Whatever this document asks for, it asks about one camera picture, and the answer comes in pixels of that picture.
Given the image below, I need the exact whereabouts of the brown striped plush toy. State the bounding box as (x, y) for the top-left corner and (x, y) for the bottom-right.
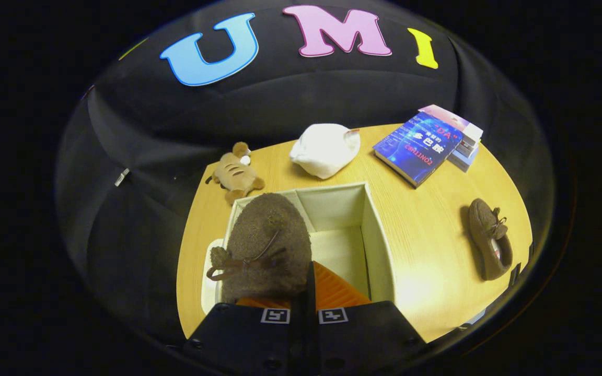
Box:
(205, 141), (266, 205)

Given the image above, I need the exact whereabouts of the cream fabric storage box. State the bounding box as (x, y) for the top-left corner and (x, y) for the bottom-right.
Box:
(200, 181), (397, 316)

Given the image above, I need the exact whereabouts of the grey-blue book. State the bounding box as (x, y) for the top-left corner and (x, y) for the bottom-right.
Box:
(446, 144), (480, 173)

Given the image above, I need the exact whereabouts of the blue cover book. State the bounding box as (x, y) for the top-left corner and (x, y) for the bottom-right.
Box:
(372, 111), (464, 189)

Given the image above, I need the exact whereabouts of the pink cover book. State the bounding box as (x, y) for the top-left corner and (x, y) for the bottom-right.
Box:
(419, 104), (484, 143)

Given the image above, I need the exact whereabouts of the brown fuzzy moccasin shoe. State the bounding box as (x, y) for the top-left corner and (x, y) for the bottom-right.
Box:
(467, 197), (514, 281)
(206, 192), (313, 303)

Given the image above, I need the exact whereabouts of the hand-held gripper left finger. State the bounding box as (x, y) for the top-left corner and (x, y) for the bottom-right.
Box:
(182, 292), (306, 376)

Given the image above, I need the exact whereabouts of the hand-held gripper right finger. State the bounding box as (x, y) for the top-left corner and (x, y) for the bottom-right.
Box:
(304, 260), (427, 376)

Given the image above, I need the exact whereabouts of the white plush toy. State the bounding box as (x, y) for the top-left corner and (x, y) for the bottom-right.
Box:
(288, 123), (362, 180)

